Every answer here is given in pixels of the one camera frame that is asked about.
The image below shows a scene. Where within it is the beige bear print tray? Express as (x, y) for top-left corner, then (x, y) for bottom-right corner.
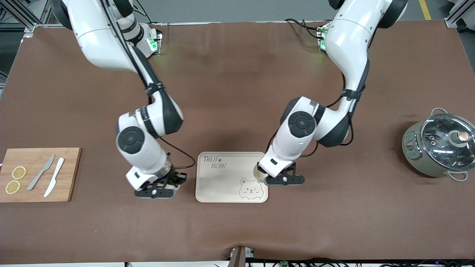
(195, 151), (269, 204)

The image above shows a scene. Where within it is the bamboo cutting board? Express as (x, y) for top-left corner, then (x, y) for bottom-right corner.
(0, 148), (82, 203)

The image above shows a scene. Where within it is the metal table clamp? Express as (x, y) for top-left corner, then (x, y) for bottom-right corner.
(229, 245), (255, 267)

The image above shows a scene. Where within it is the white plastic knife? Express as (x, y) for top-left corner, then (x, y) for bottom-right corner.
(43, 158), (65, 198)

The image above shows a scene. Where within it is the grey plastic knife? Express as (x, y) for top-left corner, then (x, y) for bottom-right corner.
(27, 154), (56, 191)

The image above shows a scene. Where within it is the grey cooker with glass lid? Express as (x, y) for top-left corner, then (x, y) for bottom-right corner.
(402, 108), (475, 182)

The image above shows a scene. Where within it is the glass pot lid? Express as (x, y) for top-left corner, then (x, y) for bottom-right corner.
(420, 113), (475, 172)

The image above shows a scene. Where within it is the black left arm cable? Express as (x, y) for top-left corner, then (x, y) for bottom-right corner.
(267, 59), (371, 160)

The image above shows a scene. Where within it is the black base cable bundle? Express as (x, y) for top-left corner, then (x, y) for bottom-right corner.
(284, 18), (331, 39)

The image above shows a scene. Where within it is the aluminium frame profile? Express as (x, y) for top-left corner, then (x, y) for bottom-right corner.
(444, 0), (475, 29)
(0, 0), (56, 33)

